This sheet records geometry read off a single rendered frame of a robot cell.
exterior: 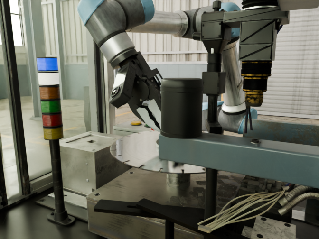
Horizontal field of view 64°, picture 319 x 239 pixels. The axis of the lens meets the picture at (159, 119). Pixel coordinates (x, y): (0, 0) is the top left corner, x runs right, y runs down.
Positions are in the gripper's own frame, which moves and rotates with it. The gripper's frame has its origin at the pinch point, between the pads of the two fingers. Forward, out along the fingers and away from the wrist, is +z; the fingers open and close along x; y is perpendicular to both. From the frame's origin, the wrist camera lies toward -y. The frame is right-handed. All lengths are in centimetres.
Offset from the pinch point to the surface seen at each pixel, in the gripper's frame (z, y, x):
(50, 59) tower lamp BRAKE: -27.1, -9.7, 8.9
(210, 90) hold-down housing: -2.7, 4.3, -13.9
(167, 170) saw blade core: 4.8, -13.9, -6.5
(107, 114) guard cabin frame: -12, 28, 41
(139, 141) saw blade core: -0.2, -0.4, 7.7
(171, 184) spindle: 12.3, -3.8, 3.4
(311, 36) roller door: 60, 594, -15
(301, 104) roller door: 178, 564, 59
